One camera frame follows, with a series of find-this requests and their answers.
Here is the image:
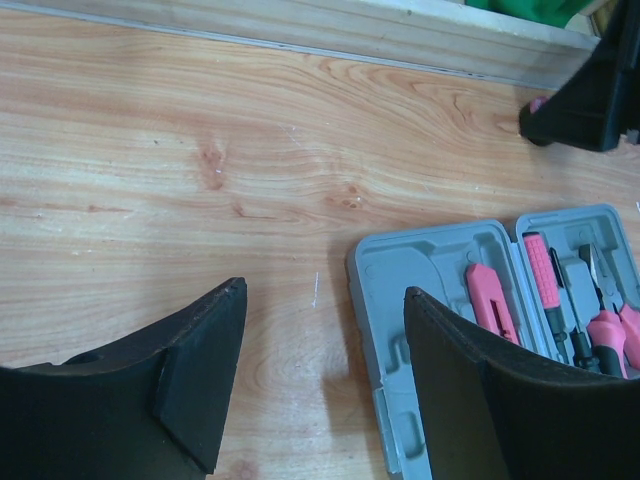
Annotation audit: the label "pink black pliers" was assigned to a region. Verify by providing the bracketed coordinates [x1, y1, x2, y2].
[578, 244, 633, 379]

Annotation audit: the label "wooden clothes rack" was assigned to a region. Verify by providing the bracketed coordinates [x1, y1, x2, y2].
[1, 0, 599, 89]

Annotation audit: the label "pink black screwdriver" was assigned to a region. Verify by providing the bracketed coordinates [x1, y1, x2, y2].
[523, 233, 574, 365]
[549, 247, 601, 373]

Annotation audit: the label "green tank top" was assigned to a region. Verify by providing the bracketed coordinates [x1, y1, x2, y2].
[465, 0, 592, 28]

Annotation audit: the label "pink black utility knife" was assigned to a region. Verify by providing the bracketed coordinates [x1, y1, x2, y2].
[465, 263, 520, 345]

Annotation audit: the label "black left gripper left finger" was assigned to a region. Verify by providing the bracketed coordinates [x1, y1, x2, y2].
[1, 277, 248, 479]

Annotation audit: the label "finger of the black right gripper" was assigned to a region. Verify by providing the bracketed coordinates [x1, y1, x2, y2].
[519, 1, 639, 152]

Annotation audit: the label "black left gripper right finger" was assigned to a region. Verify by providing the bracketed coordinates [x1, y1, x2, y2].
[404, 287, 639, 479]

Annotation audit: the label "grey plastic tool case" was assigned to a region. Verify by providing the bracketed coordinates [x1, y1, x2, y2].
[347, 205, 639, 479]

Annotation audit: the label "red black tape roll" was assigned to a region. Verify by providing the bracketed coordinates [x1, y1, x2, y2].
[528, 96, 549, 114]

